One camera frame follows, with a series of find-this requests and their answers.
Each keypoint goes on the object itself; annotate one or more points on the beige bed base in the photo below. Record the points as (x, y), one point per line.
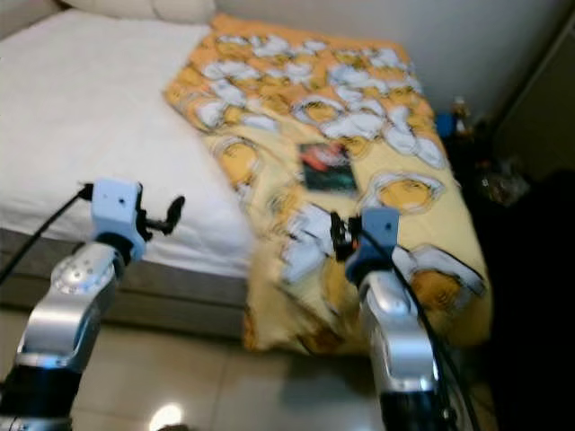
(198, 323)

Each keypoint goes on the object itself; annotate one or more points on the cream bolster pillow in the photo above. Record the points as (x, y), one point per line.
(144, 7)

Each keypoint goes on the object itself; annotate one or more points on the plain beige pillow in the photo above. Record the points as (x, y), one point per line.
(27, 4)

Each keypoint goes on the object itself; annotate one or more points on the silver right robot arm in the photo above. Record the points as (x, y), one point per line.
(400, 341)

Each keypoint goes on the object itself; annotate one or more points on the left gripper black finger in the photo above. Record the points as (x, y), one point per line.
(174, 215)

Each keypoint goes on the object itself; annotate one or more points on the dark brown wardrobe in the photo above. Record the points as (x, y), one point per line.
(539, 108)

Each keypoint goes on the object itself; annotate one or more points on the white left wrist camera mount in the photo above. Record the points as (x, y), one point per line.
(117, 205)

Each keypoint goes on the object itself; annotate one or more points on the white quilted mattress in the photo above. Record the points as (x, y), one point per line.
(90, 117)

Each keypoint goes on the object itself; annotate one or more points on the small blue container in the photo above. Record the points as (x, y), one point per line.
(444, 124)

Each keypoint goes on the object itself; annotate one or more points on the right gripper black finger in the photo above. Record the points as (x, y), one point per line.
(339, 235)

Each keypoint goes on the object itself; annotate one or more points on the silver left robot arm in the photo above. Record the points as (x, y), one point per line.
(72, 314)

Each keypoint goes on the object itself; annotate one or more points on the black cluttered bedside furniture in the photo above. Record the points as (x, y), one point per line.
(530, 314)

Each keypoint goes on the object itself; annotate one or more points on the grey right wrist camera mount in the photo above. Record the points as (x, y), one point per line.
(379, 232)

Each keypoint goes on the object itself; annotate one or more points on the dark red cover book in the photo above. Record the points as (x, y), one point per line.
(328, 171)

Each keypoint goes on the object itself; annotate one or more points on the dark glass bottle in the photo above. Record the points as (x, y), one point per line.
(461, 117)

